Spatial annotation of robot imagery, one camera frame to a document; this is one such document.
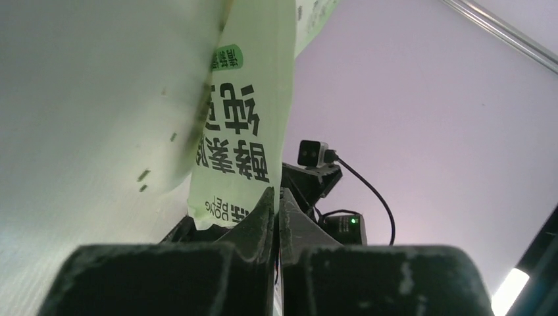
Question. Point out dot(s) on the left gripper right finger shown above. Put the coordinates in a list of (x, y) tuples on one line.
[(320, 276)]

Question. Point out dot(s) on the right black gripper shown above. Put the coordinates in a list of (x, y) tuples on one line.
[(311, 184)]

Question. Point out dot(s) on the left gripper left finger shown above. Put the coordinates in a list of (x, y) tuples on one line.
[(230, 276)]

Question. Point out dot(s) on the green cat litter bag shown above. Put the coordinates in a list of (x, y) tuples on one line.
[(238, 154)]

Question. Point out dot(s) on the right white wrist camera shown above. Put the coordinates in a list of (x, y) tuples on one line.
[(315, 154)]

